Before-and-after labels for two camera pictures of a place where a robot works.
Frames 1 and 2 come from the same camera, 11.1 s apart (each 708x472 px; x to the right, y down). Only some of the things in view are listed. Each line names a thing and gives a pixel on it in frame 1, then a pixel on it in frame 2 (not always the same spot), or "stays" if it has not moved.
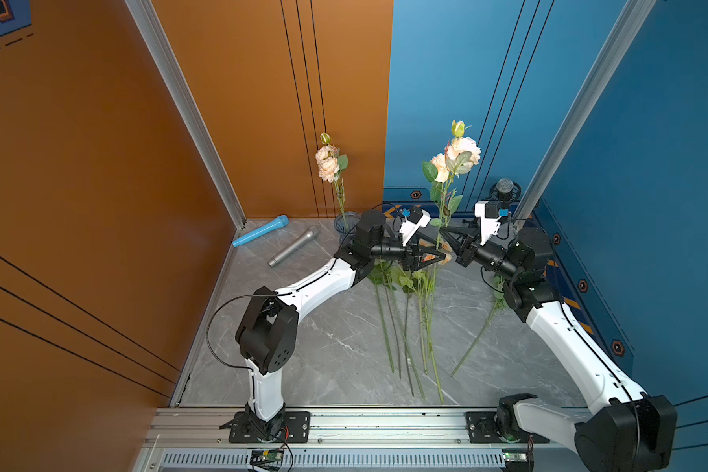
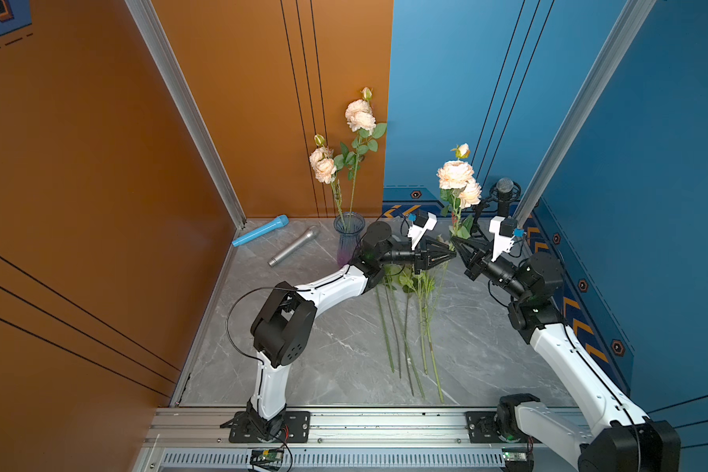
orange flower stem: [378, 287] stays
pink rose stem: [501, 304] to [459, 189]
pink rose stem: [442, 215] to [360, 117]
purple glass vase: [345, 223] stays
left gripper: [412, 253] stays
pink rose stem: [330, 165] stays
